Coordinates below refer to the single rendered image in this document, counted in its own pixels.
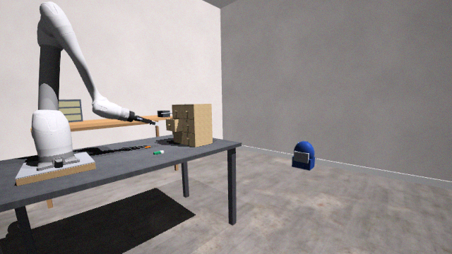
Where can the brown wooden drawer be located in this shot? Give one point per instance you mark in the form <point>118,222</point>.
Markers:
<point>178,137</point>
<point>177,111</point>
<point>188,112</point>
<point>174,125</point>
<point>189,138</point>
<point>188,125</point>

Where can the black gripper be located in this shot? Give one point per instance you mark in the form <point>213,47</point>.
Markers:
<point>138,118</point>

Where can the small wooden chest of drawers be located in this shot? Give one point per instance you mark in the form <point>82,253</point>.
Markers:
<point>203,131</point>

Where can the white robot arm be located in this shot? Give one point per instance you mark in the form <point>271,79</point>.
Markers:
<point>51,131</point>

